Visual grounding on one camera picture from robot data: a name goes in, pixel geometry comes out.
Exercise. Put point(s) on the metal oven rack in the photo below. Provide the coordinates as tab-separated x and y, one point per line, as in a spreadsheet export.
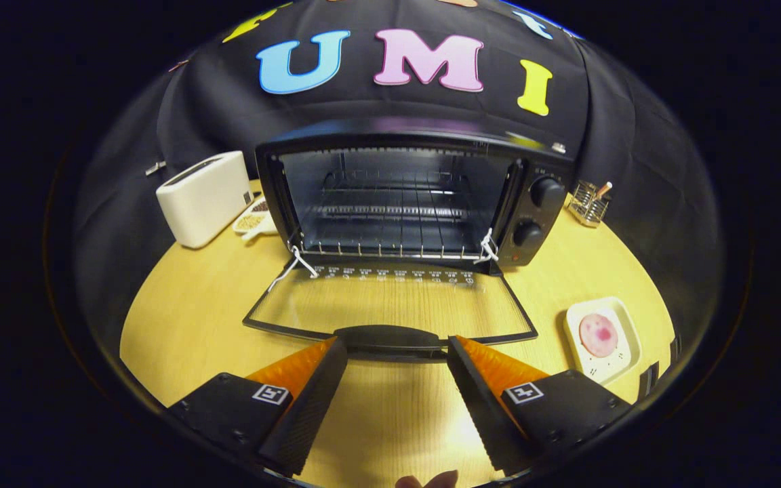
390	211

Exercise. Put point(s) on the white bread toaster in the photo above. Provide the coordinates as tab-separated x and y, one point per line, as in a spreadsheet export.
201	200

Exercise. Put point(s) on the small pink clip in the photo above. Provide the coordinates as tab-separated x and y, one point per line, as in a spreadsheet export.
177	66

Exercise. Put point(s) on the white dish with grains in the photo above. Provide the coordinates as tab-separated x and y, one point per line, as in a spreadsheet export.
249	222

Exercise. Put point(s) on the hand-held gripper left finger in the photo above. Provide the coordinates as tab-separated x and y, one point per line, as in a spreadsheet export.
316	400

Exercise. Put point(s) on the brown stick with white tip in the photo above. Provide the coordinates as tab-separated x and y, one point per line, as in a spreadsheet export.
604	190

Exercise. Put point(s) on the black toaster oven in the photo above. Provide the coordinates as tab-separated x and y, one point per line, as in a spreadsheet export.
546	224

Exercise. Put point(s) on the cream square plate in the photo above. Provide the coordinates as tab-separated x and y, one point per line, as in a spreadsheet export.
624	332

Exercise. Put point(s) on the pink ham slice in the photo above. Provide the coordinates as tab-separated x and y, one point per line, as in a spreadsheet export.
598	335

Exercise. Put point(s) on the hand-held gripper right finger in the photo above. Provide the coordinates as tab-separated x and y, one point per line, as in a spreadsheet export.
478	400

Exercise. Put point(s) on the small silver clip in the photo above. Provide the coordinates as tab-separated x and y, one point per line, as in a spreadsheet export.
155	167

